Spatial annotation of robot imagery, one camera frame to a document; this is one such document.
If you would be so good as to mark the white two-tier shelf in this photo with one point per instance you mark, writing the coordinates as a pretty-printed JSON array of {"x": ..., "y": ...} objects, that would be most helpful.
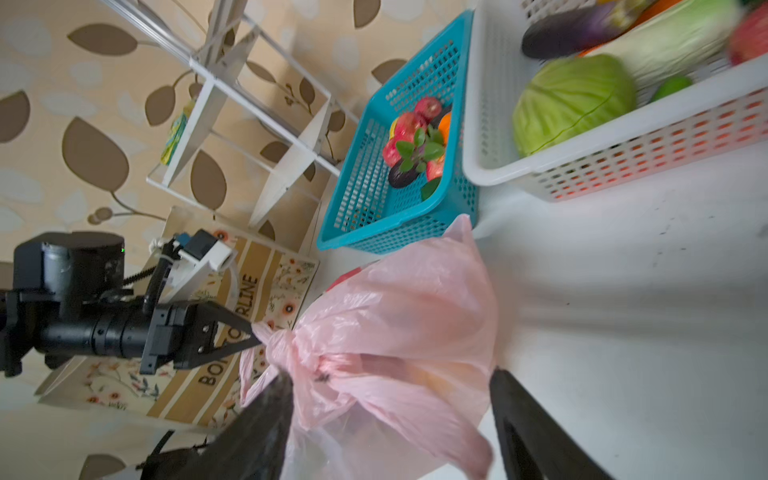
[{"x": 226, "y": 111}]

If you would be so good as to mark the white plastic vegetable basket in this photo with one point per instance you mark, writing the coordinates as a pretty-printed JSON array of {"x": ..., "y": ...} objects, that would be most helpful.
[{"x": 700, "y": 70}]

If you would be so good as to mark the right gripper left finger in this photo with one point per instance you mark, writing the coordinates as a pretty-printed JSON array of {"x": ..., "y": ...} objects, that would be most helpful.
[{"x": 252, "y": 447}]

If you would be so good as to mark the orange fruit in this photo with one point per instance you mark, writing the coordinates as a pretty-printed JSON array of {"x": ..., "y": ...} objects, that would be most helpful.
[{"x": 444, "y": 126}]

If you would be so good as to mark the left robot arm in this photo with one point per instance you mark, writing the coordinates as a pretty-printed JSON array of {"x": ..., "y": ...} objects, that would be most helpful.
[{"x": 86, "y": 260}]

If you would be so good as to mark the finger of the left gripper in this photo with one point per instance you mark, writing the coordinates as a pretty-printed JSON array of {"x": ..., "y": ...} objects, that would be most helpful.
[{"x": 200, "y": 321}]

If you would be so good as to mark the teal plastic fruit basket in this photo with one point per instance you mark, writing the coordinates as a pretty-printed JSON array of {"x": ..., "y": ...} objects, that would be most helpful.
[{"x": 399, "y": 183}]

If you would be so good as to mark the green snack bag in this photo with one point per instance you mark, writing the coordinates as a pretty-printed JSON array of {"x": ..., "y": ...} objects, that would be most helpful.
[{"x": 176, "y": 132}]

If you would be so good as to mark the purple eggplant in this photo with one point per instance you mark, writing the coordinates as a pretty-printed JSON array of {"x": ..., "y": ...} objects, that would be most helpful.
[{"x": 570, "y": 32}]

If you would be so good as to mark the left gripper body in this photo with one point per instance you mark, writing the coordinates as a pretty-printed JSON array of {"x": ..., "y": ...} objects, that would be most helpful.
[{"x": 61, "y": 322}]

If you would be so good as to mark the green cabbage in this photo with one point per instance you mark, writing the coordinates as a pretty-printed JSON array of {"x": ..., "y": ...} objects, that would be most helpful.
[{"x": 569, "y": 97}]

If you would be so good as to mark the pink plastic grocery bag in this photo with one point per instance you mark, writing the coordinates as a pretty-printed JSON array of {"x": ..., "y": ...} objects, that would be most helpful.
[{"x": 390, "y": 366}]

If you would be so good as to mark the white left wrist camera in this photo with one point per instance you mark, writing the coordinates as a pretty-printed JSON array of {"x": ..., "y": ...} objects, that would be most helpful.
[{"x": 188, "y": 263}]

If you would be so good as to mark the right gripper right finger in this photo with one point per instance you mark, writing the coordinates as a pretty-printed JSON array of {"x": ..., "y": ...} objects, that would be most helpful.
[{"x": 532, "y": 444}]

